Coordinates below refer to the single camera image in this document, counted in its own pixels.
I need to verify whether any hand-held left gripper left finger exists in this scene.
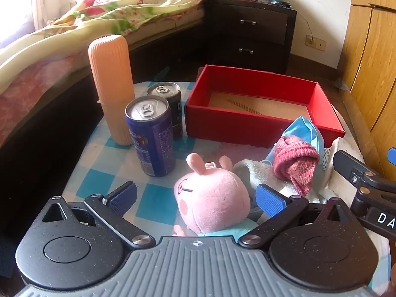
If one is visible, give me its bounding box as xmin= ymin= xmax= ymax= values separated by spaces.
xmin=42 ymin=181 xmax=157 ymax=249

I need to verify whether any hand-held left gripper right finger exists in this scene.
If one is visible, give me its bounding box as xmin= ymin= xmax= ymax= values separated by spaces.
xmin=238 ymin=183 xmax=354 ymax=249

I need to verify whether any white fluffy towel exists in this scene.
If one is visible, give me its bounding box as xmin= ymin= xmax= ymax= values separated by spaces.
xmin=233 ymin=159 xmax=325 ymax=205

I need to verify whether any pink knitted sock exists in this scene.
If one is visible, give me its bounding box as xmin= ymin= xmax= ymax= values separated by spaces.
xmin=273 ymin=135 xmax=320 ymax=196

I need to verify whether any blue face mask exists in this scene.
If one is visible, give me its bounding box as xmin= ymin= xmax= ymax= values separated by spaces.
xmin=263 ymin=115 xmax=325 ymax=169

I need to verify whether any pink pig plush toy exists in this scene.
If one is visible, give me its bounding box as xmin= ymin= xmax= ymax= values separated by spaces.
xmin=173 ymin=153 xmax=257 ymax=242

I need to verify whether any red cardboard box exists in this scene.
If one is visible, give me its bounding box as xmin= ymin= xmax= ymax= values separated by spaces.
xmin=184 ymin=65 xmax=346 ymax=148

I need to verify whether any white packet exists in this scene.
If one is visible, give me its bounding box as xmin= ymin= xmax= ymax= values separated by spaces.
xmin=320 ymin=137 xmax=366 ymax=205

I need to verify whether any blue white checkered tablecloth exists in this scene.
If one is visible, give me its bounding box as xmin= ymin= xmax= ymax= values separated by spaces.
xmin=60 ymin=81 xmax=390 ymax=297

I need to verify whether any blue drink can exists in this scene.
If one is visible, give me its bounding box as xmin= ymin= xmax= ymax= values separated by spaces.
xmin=124 ymin=95 xmax=176 ymax=178

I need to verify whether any clear plastic bag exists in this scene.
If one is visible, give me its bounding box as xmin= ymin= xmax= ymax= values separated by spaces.
xmin=333 ymin=77 xmax=350 ymax=92

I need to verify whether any wooden wardrobe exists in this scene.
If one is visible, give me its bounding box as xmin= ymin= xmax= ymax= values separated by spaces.
xmin=339 ymin=0 xmax=396 ymax=180

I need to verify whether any dark drink can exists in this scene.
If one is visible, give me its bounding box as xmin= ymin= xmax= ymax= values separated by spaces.
xmin=146 ymin=82 xmax=182 ymax=140

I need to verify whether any dark wooden bed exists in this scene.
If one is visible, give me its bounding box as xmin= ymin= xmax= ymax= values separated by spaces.
xmin=0 ymin=0 xmax=223 ymax=223

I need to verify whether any orange ribbed cylinder case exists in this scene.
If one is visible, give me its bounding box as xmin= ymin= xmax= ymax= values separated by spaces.
xmin=88 ymin=34 xmax=136 ymax=146

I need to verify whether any pink floral bed sheet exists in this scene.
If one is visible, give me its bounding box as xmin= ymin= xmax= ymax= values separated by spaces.
xmin=0 ymin=52 xmax=93 ymax=137

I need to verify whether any dark wooden nightstand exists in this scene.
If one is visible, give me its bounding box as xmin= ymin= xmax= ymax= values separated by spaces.
xmin=206 ymin=0 xmax=297 ymax=75

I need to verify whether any floral quilt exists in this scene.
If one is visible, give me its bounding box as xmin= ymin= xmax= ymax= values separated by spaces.
xmin=0 ymin=0 xmax=222 ymax=78

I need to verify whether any wall socket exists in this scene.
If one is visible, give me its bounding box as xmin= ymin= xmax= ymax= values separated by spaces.
xmin=305 ymin=35 xmax=327 ymax=51

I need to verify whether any thin cable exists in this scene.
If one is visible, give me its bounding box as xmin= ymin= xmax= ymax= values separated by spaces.
xmin=289 ymin=4 xmax=313 ymax=42

